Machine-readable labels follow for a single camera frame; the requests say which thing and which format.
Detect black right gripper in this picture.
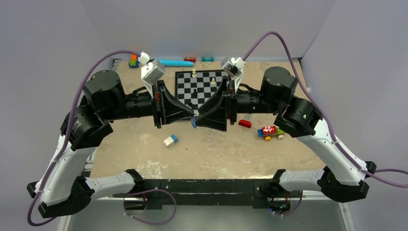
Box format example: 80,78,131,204
195,76,282,131

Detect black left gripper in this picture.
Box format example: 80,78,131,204
102,79,194,128

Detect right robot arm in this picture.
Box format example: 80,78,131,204
195,66,376,203

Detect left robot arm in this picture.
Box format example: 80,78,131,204
27,52,194,222

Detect black white chessboard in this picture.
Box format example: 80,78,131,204
175,70,229,114

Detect grey red toy hammer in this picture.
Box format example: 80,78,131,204
239,119,252,128

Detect light blue flashlight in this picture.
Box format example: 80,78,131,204
157,59,194,67

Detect white blue toy block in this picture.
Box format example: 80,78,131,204
164,134,178,148

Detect red toy block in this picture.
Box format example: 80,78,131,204
184,56,196,63

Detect orange green blue toy stack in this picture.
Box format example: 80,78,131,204
128,54,140,68

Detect teal round tape roll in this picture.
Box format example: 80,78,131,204
201,56,214,62

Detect colourful toy block car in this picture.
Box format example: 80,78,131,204
257,126,285,141

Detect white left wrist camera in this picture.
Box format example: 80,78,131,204
138,52,166,98

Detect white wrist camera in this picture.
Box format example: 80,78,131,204
138,52,166,98
221,57,246,92

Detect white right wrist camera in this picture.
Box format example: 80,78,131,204
221,57,246,92

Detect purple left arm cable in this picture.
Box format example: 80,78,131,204
26,50,142,227

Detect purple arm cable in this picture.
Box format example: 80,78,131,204
26,50,142,227
242,31,408,189

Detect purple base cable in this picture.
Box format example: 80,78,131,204
123,188,178,226

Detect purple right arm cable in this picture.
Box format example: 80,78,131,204
242,31,408,189

